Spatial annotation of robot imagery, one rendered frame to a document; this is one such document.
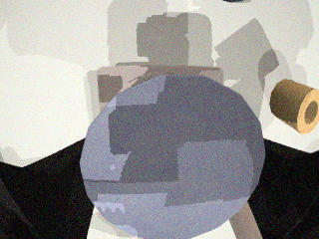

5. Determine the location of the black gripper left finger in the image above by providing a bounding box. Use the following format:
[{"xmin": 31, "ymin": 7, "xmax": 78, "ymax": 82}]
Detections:
[{"xmin": 0, "ymin": 139, "xmax": 95, "ymax": 239}]

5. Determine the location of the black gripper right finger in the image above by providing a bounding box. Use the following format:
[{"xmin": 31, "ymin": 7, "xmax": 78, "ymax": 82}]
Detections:
[{"xmin": 247, "ymin": 137, "xmax": 319, "ymax": 239}]

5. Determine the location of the tan cup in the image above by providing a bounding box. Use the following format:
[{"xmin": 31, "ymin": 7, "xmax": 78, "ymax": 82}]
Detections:
[{"xmin": 228, "ymin": 202, "xmax": 263, "ymax": 239}]

